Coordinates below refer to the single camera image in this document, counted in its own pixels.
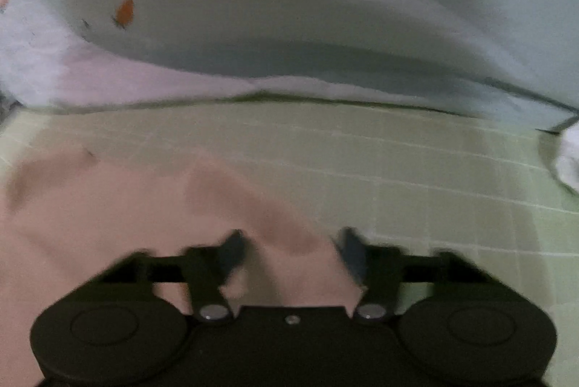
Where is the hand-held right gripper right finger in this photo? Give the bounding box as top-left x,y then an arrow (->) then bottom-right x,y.
335,226 -> 491,321

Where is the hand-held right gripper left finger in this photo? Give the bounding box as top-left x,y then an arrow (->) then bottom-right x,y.
96,228 -> 249,323

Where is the pink garment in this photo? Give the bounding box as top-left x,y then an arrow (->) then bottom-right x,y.
0,146 -> 369,387

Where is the pale printed blanket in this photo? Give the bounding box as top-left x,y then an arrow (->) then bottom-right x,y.
0,0 -> 579,134

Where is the white cloth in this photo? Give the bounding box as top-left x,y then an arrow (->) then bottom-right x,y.
538,125 -> 579,194

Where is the green cutting mat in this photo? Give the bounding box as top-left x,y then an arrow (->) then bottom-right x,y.
0,100 -> 579,387

